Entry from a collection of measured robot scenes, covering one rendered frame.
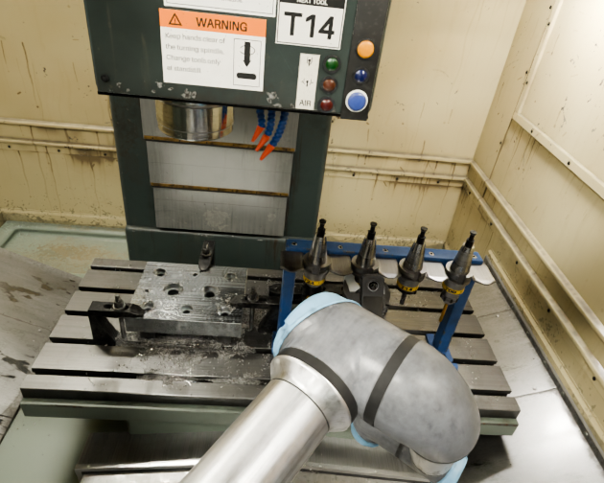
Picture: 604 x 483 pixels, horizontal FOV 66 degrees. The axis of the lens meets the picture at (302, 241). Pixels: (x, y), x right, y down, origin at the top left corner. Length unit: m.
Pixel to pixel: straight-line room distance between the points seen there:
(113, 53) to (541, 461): 1.29
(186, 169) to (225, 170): 0.13
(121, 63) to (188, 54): 0.11
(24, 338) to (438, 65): 1.71
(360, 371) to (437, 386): 0.08
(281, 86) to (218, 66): 0.10
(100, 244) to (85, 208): 0.17
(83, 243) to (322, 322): 1.79
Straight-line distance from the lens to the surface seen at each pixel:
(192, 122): 0.95
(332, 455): 1.27
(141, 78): 0.81
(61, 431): 1.53
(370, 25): 0.76
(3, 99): 2.16
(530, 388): 1.51
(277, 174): 1.54
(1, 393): 1.63
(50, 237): 2.33
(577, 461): 1.41
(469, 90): 1.97
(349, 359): 0.53
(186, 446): 1.28
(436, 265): 1.12
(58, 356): 1.32
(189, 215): 1.66
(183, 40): 0.77
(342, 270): 1.03
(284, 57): 0.76
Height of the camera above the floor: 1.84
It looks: 34 degrees down
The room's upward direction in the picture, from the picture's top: 7 degrees clockwise
